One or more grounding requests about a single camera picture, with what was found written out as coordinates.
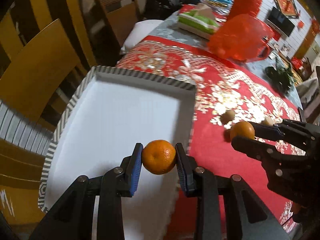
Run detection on small orange with stem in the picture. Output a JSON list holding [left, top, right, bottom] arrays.
[[230, 121, 255, 140]]

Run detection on tan longan fruit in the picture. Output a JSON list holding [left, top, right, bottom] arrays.
[[220, 109, 235, 125]]

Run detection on grey jacket on chair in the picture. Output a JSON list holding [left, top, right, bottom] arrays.
[[296, 77, 319, 118]]

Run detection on dark leafy greens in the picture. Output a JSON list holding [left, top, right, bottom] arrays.
[[265, 57, 295, 96]]

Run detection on red gold floral tablecloth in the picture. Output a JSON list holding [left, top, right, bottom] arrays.
[[117, 36, 299, 232]]

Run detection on red plastic bag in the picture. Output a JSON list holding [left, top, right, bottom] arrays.
[[207, 14, 274, 62]]

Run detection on white tray striped rim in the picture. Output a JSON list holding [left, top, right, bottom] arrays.
[[38, 66, 196, 239]]

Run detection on green white tissue pack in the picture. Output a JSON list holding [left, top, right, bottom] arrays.
[[177, 3, 221, 40]]

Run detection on yellow wooden chair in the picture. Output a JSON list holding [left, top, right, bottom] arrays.
[[1, 0, 97, 131]]

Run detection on black plastic bag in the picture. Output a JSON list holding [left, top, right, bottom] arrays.
[[143, 0, 182, 20]]

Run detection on wooden folding chair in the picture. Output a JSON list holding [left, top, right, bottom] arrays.
[[94, 0, 143, 47]]

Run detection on wall mounted television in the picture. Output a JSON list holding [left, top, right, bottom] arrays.
[[266, 7, 295, 37]]

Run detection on red framed wall decoration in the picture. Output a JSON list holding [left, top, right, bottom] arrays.
[[274, 0, 300, 18]]

